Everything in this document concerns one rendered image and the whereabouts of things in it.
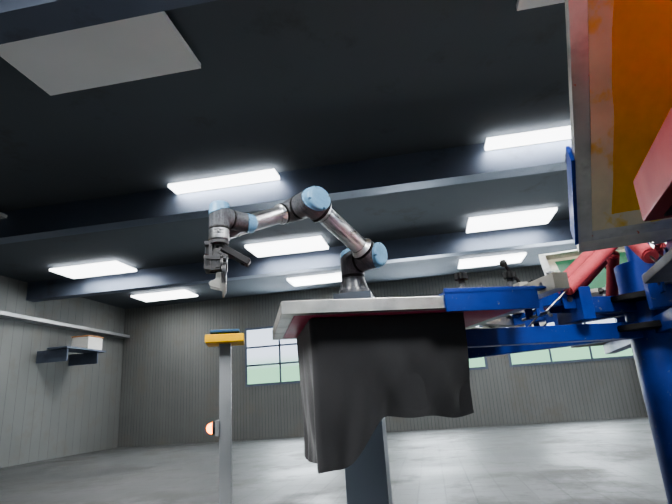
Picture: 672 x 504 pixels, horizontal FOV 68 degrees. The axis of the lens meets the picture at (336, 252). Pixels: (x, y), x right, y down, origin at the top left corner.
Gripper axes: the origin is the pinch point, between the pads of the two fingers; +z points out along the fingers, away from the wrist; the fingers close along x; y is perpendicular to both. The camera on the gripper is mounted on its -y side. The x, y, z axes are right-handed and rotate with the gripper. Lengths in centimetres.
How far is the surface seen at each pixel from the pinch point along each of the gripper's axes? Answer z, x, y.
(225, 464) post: 57, 2, 0
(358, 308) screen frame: 14, 41, -39
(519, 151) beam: -187, -231, -278
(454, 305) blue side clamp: 15, 42, -68
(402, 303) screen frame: 13, 41, -53
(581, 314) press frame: 15, 19, -126
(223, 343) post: 17.8, 2.2, 0.4
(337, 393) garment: 37, 34, -33
